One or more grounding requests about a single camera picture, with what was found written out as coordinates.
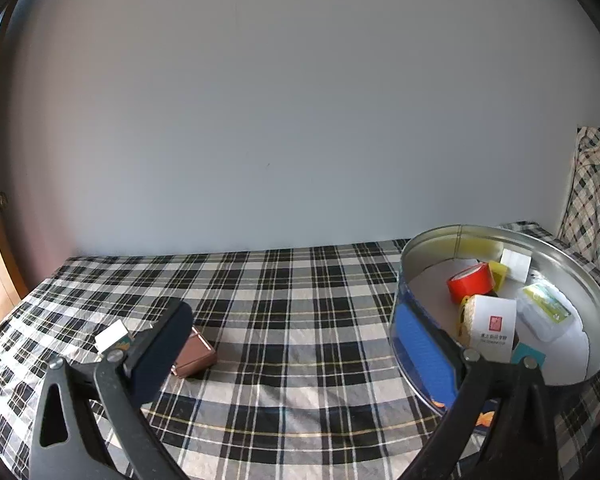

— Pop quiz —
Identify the small teal patterned box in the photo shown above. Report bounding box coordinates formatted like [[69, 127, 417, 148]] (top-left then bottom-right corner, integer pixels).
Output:
[[511, 345, 547, 368]]

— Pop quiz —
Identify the red tape roll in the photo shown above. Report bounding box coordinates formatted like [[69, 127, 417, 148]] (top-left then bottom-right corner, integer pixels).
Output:
[[446, 261, 496, 305]]

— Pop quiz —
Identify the yellow block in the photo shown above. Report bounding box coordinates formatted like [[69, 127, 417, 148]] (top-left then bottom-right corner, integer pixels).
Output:
[[489, 261, 510, 291]]

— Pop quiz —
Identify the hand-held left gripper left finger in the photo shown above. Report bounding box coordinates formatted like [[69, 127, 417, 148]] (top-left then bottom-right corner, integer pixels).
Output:
[[29, 299, 194, 480]]

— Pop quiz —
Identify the brown rectangular box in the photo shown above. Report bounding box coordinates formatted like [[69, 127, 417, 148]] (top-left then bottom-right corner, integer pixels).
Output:
[[172, 326, 217, 380]]

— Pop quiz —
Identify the white green packet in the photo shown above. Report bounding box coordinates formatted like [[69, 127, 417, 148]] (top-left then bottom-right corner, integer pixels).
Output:
[[517, 282, 573, 343]]

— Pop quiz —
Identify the white silver rectangular box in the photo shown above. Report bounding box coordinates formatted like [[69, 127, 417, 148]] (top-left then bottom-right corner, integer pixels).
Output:
[[500, 249, 532, 282]]

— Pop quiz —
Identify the round blue metal tin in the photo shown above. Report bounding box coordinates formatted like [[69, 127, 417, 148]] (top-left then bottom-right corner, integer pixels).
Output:
[[389, 224, 600, 431]]

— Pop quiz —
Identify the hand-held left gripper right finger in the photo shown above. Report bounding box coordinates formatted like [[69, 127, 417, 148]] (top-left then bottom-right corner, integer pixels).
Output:
[[391, 304, 563, 480]]

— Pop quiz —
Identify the small white green box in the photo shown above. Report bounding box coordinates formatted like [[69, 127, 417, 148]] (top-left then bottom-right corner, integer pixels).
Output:
[[94, 321, 133, 356]]

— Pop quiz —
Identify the brown wooden door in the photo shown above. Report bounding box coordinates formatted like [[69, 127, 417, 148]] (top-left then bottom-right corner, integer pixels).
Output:
[[0, 5, 31, 306]]

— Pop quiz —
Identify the plaid pillow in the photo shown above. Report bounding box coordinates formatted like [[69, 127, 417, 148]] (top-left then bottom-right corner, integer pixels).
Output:
[[557, 126, 600, 281]]

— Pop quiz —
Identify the plaid bed sheet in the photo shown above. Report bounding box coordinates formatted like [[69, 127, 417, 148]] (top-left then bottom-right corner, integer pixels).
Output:
[[0, 220, 600, 480]]

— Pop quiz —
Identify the white box with red print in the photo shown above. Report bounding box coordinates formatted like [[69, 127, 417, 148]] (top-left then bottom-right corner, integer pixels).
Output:
[[459, 295, 518, 362]]

